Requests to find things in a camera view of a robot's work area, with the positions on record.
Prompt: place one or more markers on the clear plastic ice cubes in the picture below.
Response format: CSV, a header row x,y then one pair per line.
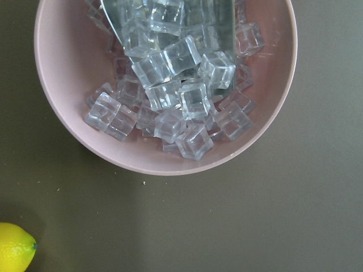
x,y
180,114

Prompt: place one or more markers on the metal ice scoop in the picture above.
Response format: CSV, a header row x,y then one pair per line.
x,y
176,40

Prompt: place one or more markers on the pink bowl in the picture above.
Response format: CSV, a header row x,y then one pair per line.
x,y
71,61

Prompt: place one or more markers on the yellow lemon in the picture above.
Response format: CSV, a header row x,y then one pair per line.
x,y
18,248

